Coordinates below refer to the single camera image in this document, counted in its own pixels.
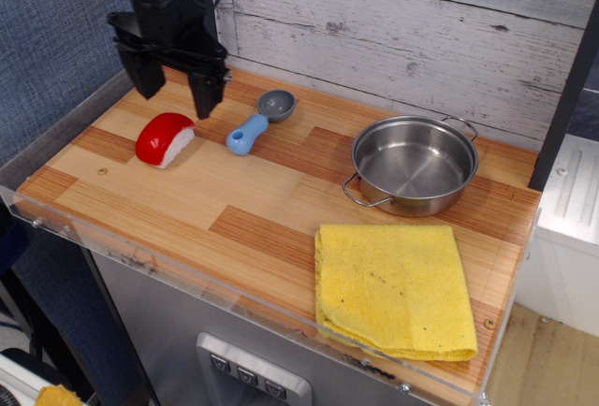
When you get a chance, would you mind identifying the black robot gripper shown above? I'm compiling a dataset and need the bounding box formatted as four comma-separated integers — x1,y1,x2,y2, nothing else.
108,0,230,120

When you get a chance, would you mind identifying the red and white toy sushi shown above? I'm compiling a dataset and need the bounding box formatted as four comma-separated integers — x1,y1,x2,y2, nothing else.
135,112,195,168

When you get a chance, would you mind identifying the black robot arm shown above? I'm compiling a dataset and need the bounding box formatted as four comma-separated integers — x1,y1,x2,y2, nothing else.
108,0,230,120

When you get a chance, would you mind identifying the stainless steel pot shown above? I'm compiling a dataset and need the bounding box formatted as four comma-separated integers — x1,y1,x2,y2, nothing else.
342,115,479,217

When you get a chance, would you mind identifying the blue and grey toy scoop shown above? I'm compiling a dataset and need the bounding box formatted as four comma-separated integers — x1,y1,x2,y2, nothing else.
226,89,297,156

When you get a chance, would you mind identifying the clear acrylic front guard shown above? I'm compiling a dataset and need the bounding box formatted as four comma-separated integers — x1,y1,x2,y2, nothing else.
1,187,488,405

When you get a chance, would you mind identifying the stainless steel toy fridge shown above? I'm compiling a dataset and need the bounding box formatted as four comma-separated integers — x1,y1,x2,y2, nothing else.
91,252,421,405

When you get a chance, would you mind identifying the silver dispenser button panel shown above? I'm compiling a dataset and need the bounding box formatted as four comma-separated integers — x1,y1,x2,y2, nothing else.
196,332,313,405

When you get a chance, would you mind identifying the yellow folded cloth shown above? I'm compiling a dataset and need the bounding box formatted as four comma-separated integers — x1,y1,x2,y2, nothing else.
314,224,478,362

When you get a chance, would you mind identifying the yellow and black object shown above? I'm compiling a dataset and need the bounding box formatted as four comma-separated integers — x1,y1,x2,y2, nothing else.
34,384,83,406

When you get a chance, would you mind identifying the dark left vertical post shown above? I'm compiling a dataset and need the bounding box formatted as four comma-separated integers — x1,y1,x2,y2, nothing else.
173,0,226,76

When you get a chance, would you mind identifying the dark vertical post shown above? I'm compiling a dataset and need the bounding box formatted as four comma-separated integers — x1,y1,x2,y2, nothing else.
528,0,598,192
173,0,226,76

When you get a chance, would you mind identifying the dark right vertical post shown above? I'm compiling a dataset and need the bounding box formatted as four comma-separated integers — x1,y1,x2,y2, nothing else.
528,0,598,192

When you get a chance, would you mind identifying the white aluminium frame block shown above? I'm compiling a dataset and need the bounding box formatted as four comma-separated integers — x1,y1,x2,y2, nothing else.
515,135,598,336

